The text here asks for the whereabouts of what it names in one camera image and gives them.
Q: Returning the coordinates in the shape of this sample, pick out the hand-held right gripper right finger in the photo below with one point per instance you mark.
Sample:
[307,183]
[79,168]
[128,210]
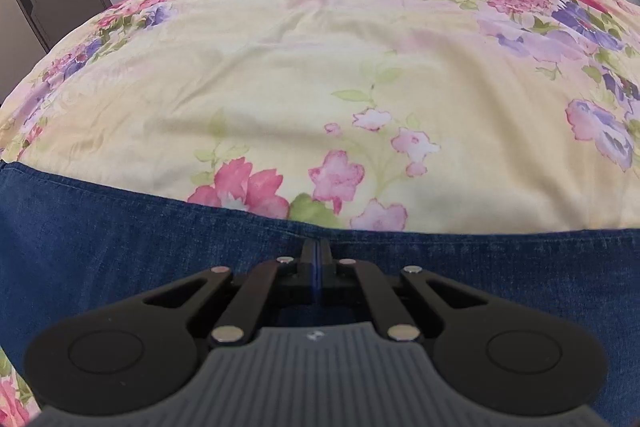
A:
[324,274]

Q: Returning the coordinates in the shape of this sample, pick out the floral yellow blanket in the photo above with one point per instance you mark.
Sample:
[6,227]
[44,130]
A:
[300,82]

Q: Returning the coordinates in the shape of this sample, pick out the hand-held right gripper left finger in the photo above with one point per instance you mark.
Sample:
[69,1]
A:
[309,274]

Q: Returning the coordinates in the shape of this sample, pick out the blue denim pants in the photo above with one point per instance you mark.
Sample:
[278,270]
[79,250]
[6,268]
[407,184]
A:
[100,247]

